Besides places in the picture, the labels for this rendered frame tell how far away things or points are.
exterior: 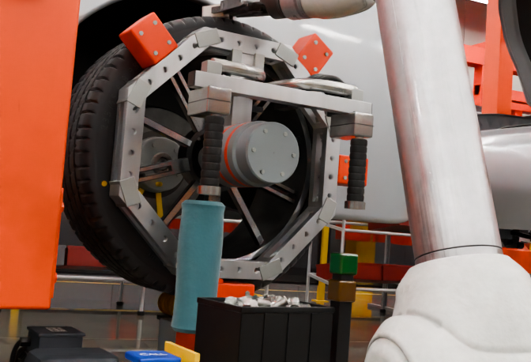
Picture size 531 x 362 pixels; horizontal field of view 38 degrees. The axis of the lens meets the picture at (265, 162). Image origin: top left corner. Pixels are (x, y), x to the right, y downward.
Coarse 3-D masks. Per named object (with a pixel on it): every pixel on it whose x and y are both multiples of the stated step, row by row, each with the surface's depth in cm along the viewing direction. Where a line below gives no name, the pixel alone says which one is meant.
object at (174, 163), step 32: (192, 64) 189; (160, 128) 171; (192, 128) 177; (288, 128) 194; (192, 160) 179; (192, 192) 175; (256, 192) 207; (288, 192) 188; (256, 224) 196; (288, 224) 185; (224, 256) 182; (256, 256) 180
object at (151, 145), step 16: (160, 112) 217; (144, 128) 214; (176, 128) 219; (144, 144) 209; (160, 144) 211; (176, 144) 214; (144, 160) 209; (176, 176) 214; (144, 192) 213; (160, 192) 216; (176, 192) 218
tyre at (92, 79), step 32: (256, 32) 182; (96, 64) 179; (128, 64) 166; (96, 96) 162; (96, 128) 162; (96, 160) 161; (64, 192) 174; (96, 192) 161; (96, 224) 162; (128, 224) 164; (96, 256) 179; (128, 256) 164; (160, 288) 170; (256, 288) 180
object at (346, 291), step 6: (330, 282) 143; (336, 282) 141; (342, 282) 140; (348, 282) 141; (354, 282) 142; (330, 288) 142; (336, 288) 141; (342, 288) 140; (348, 288) 141; (354, 288) 142; (330, 294) 142; (336, 294) 141; (342, 294) 140; (348, 294) 141; (354, 294) 142; (336, 300) 141; (342, 300) 140; (348, 300) 141; (354, 300) 142
